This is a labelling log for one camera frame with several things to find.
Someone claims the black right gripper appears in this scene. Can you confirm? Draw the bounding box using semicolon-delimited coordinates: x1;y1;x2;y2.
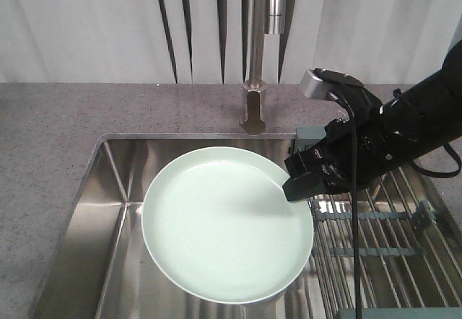
282;77;392;202

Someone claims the pale green round plate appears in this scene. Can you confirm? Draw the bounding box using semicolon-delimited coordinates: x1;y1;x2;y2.
141;147;314;305

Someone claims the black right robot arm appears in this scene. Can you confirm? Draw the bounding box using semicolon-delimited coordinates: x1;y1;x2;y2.
282;43;461;201

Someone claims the metal roll-up drying rack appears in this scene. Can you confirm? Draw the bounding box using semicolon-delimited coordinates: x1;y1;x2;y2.
276;165;461;318

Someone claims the white pleated curtain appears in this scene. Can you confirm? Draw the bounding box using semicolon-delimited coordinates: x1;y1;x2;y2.
1;0;461;84

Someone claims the steel kitchen faucet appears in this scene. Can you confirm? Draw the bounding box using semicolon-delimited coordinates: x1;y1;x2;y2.
240;0;286;136

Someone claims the stainless steel sink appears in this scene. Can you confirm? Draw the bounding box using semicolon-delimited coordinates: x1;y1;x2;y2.
28;133;462;319

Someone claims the black camera cable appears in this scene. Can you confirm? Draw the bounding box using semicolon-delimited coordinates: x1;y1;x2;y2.
330;91;363;319

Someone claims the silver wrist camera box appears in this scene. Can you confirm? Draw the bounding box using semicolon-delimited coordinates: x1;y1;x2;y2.
299;68;342;101

